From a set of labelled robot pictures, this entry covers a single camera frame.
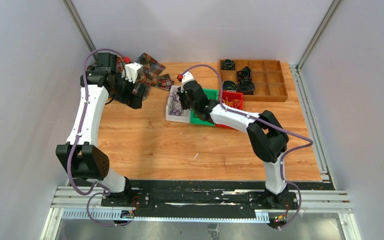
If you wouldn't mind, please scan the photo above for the black coiled cable top-left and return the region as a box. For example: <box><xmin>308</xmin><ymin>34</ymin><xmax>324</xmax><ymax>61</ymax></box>
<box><xmin>220</xmin><ymin>58</ymin><xmax>237</xmax><ymax>71</ymax></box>

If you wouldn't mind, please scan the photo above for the red plastic bin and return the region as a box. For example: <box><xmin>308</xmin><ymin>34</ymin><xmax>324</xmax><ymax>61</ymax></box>
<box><xmin>221</xmin><ymin>90</ymin><xmax>244</xmax><ymax>110</ymax></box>

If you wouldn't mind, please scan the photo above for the black coiled cable middle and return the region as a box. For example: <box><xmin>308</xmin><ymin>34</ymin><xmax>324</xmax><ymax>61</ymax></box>
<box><xmin>235</xmin><ymin>66</ymin><xmax>253</xmax><ymax>82</ymax></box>

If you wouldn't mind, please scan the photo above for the wooden compartment tray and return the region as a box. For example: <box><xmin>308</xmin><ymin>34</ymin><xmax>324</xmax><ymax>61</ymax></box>
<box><xmin>219</xmin><ymin>58</ymin><xmax>288</xmax><ymax>102</ymax></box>

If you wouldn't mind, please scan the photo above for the plaid flannel shirt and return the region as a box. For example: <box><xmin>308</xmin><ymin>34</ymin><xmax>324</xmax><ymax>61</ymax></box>
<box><xmin>111</xmin><ymin>52</ymin><xmax>174</xmax><ymax>101</ymax></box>

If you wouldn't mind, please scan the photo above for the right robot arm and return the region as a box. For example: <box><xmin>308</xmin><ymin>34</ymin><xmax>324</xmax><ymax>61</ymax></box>
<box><xmin>177</xmin><ymin>79</ymin><xmax>289</xmax><ymax>209</ymax></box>

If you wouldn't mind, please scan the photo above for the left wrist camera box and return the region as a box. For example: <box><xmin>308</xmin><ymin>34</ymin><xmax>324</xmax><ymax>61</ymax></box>
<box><xmin>121</xmin><ymin>62</ymin><xmax>143</xmax><ymax>84</ymax></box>

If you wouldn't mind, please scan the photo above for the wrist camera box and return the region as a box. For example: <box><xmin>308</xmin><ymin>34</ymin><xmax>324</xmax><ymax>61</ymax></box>
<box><xmin>121</xmin><ymin>62</ymin><xmax>143</xmax><ymax>84</ymax></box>
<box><xmin>180</xmin><ymin>71</ymin><xmax>195</xmax><ymax>93</ymax></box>

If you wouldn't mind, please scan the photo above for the green plastic bin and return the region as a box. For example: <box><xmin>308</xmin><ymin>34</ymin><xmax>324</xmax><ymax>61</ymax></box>
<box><xmin>189</xmin><ymin>88</ymin><xmax>219</xmax><ymax>127</ymax></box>

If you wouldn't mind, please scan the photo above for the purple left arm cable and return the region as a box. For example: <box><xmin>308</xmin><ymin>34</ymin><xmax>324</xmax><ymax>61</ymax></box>
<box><xmin>66</xmin><ymin>48</ymin><xmax>132</xmax><ymax>228</ymax></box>

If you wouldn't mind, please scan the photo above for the black coiled cable lower-left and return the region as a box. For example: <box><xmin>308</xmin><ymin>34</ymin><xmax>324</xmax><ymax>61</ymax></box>
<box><xmin>221</xmin><ymin>80</ymin><xmax>238</xmax><ymax>92</ymax></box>

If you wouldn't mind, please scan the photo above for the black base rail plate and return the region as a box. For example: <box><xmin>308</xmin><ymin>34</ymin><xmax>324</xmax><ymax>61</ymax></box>
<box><xmin>69</xmin><ymin>178</ymin><xmax>299</xmax><ymax>220</ymax></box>

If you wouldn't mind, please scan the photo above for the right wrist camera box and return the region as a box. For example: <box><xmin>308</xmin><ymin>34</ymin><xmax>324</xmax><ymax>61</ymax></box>
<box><xmin>180</xmin><ymin>71</ymin><xmax>195</xmax><ymax>93</ymax></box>

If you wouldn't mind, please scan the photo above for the black coiled cable lower-right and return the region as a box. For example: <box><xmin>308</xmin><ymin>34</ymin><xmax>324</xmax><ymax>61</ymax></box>
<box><xmin>236</xmin><ymin>79</ymin><xmax>256</xmax><ymax>96</ymax></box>

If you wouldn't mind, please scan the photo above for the white plastic bin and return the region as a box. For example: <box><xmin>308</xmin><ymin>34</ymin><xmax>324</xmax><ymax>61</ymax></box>
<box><xmin>165</xmin><ymin>85</ymin><xmax>191</xmax><ymax>124</ymax></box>

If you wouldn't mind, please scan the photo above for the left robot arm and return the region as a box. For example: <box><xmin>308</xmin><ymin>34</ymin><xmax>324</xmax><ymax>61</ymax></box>
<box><xmin>55</xmin><ymin>49</ymin><xmax>146</xmax><ymax>207</ymax></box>

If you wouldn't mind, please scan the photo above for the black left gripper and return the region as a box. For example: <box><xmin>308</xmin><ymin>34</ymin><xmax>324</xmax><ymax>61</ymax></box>
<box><xmin>110</xmin><ymin>72</ymin><xmax>146</xmax><ymax>109</ymax></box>

